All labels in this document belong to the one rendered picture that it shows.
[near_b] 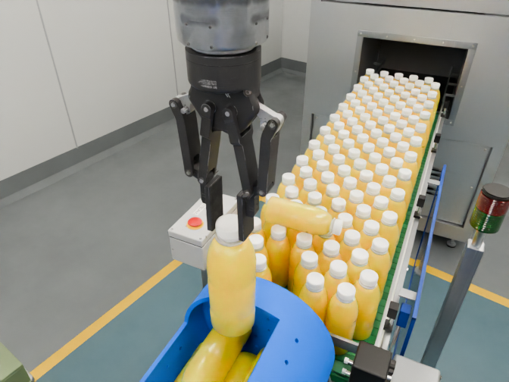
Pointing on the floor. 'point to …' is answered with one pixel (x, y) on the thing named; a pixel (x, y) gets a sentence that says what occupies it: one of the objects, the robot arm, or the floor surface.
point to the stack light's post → (453, 302)
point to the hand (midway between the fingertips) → (229, 208)
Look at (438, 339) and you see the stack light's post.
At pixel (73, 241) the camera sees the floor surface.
